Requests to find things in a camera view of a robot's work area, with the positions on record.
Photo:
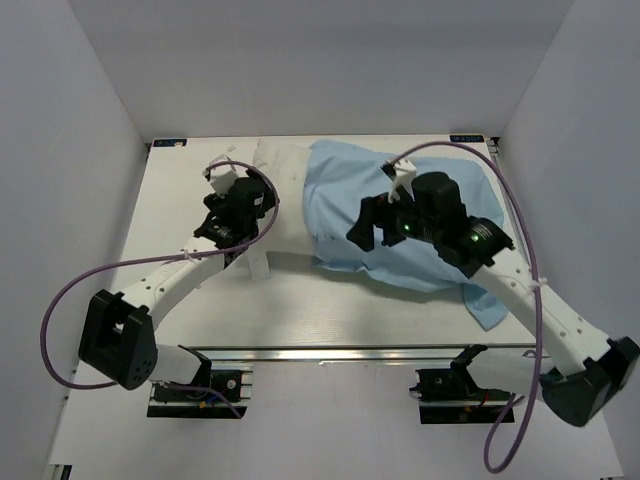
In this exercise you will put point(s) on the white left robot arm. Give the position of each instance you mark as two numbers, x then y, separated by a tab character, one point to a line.
118	338

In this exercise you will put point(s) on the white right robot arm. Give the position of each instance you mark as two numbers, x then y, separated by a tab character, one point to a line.
585	369

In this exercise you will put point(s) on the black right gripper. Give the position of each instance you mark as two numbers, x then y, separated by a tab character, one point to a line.
361	234

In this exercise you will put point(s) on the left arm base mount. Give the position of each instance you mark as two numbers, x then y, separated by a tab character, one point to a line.
210	390

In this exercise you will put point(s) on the white pillow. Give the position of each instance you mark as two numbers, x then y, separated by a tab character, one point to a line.
286	166

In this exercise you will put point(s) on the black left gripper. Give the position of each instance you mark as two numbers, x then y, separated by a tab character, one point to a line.
215	203

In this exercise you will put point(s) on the aluminium front table rail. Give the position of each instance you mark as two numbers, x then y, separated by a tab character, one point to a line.
321	355

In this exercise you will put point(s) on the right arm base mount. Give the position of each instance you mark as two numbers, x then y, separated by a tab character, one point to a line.
445	400

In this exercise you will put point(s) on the blue green satin pillowcase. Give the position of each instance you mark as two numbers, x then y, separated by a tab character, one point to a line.
338	176

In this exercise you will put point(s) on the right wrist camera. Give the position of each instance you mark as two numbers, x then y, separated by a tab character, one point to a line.
401	173

